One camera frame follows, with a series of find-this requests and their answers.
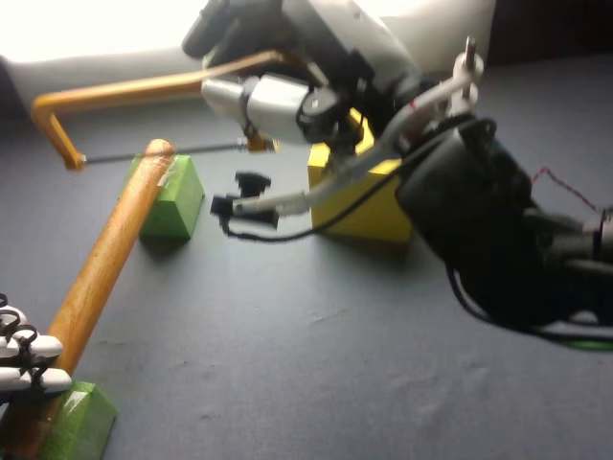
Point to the yellow frame hacksaw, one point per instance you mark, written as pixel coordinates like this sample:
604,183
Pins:
120,90

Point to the grey table cloth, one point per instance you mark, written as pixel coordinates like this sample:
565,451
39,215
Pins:
297,345

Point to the green support block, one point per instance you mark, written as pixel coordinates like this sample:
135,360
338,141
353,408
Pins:
79,421
177,201

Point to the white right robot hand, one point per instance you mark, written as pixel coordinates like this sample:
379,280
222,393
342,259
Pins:
345,38

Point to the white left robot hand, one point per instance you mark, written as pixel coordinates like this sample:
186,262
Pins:
43,345

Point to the yellow square block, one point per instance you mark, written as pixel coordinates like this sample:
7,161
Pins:
369,211

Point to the wooden dowel rod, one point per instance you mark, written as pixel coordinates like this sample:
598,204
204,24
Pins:
105,254

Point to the white panel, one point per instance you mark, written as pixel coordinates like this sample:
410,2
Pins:
96,29

